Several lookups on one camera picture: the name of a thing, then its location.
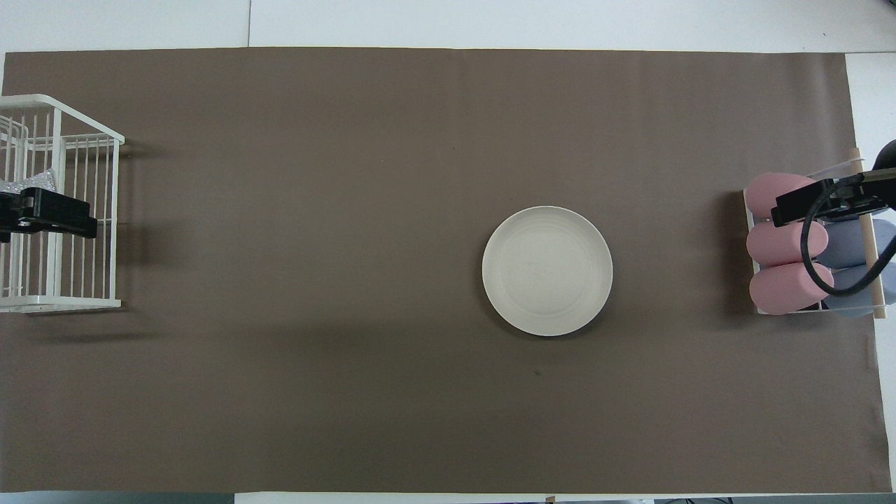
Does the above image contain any pink plastic cup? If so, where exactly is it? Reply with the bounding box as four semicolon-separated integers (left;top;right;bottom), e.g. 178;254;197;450
749;262;835;316
744;172;818;219
746;219;830;267

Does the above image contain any blue plastic cup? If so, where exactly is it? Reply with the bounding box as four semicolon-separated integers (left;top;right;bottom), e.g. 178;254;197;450
822;262;896;318
825;217;896;270

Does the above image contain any white wire dish rack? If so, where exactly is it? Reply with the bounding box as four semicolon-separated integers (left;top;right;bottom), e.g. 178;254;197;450
0;94;125;313

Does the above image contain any brown table mat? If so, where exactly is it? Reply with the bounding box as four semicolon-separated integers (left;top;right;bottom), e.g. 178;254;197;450
0;47;891;494

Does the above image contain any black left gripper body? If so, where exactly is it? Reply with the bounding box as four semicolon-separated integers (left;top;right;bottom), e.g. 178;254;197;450
0;188;36;244

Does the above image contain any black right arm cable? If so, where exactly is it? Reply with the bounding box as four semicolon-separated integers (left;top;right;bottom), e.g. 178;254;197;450
800;178;896;298

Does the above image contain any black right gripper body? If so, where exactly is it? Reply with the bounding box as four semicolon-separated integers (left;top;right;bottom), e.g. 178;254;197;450
836;140;896;219

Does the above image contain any cup rack with wooden rod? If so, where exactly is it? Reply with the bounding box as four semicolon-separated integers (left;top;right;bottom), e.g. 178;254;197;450
743;147;888;320

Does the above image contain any cream round plate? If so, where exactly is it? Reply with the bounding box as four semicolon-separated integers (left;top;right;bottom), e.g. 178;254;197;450
482;205;614;337

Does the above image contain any silver mesh sponge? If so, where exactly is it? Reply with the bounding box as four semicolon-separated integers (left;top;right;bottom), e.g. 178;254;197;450
0;168;57;198

